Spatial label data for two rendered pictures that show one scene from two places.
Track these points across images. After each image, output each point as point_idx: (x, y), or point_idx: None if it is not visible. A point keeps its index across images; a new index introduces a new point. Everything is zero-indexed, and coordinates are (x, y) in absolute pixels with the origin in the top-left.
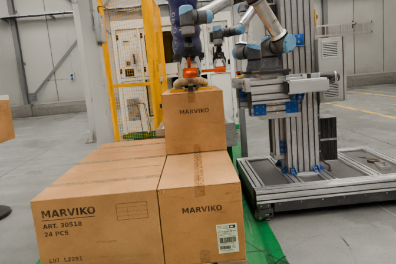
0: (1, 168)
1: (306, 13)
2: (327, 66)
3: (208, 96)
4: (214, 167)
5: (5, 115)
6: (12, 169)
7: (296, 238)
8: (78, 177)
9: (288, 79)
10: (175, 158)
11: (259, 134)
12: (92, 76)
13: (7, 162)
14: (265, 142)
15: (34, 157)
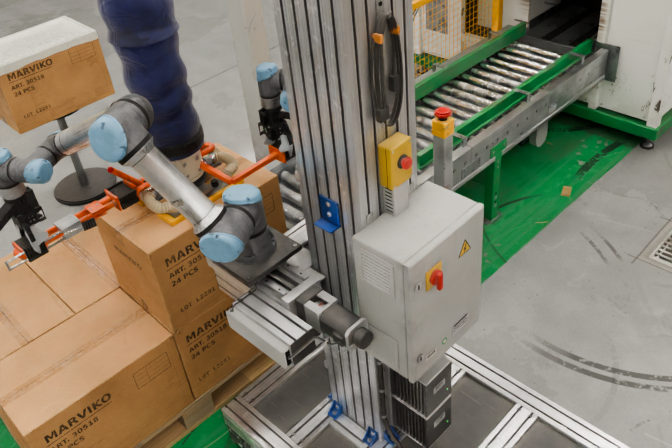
0: (212, 61)
1: (342, 164)
2: (373, 300)
3: (135, 250)
4: (76, 375)
5: (90, 64)
6: (217, 73)
7: None
8: (2, 275)
9: (261, 290)
10: (106, 307)
11: None
12: (230, 4)
13: (233, 48)
14: (636, 227)
15: (272, 46)
